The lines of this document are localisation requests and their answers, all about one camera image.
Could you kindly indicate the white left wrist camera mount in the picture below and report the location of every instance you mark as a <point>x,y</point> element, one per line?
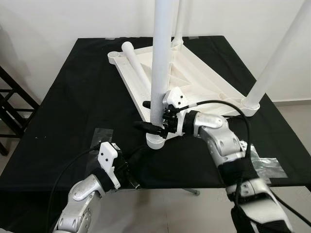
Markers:
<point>107,155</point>

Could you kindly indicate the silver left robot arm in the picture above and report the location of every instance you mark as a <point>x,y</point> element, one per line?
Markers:
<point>77,199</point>

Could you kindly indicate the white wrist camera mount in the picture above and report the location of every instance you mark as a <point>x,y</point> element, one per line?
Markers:
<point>174,96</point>
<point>107,155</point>

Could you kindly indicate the white plastic children table top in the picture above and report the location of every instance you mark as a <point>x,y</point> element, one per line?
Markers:
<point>204,77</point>

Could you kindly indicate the black tablecloth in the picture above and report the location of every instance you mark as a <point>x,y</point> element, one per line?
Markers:
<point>63,111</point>

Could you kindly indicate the black round stool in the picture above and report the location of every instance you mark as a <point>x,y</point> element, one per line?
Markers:
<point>14,111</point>

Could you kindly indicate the clear tape strip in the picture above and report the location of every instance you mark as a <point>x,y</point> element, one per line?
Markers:
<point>267,167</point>
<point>103,133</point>

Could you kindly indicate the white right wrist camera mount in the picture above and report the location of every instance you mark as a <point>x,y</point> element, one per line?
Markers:
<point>174,96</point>

